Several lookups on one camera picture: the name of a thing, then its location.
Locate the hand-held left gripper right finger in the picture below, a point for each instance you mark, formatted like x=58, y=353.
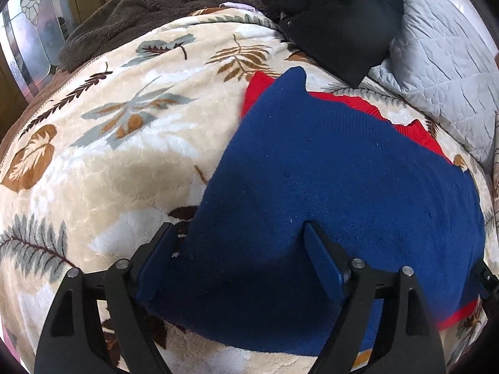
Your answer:
x=323, y=263

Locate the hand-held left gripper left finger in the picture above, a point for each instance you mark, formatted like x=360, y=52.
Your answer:
x=154, y=267

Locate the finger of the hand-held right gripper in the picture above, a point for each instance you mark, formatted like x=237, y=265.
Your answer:
x=483, y=276

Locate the red and blue knit sweater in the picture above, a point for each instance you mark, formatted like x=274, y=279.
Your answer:
x=335, y=210

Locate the striped floral pillow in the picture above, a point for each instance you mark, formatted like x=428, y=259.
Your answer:
x=496, y=171

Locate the cream leaf-print blanket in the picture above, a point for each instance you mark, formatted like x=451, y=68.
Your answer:
x=117, y=156

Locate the grey quilted pillow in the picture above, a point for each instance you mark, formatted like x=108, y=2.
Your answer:
x=444, y=66

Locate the black garment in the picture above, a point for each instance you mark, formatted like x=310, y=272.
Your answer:
x=339, y=19

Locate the brown fleece blanket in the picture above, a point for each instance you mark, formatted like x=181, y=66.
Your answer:
x=144, y=15

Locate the stained glass door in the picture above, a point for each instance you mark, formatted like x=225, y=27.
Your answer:
x=35, y=35

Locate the small lavender cloth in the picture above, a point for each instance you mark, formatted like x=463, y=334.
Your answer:
x=238, y=6

